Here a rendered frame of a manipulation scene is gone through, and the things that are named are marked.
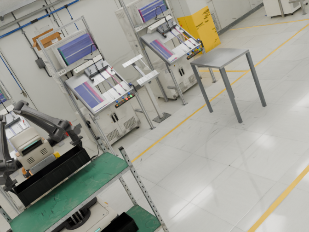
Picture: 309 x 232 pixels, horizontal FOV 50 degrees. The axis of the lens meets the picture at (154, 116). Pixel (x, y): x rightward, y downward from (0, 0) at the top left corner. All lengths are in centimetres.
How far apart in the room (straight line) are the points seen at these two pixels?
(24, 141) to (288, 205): 221
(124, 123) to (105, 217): 219
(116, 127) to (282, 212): 296
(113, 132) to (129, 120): 33
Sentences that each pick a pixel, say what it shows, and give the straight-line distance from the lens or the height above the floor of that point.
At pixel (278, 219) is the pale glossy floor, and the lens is 293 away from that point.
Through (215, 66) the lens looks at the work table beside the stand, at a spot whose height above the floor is 80.
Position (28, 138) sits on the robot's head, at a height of 133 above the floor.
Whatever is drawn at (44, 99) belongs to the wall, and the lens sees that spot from 639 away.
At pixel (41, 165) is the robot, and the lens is 294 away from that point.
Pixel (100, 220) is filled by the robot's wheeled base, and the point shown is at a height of 28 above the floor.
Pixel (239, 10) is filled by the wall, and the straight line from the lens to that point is 913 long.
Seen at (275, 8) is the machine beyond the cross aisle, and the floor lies 22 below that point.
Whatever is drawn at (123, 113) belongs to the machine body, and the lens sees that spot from 514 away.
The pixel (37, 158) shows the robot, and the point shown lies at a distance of 294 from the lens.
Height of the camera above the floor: 208
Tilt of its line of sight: 22 degrees down
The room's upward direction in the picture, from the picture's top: 26 degrees counter-clockwise
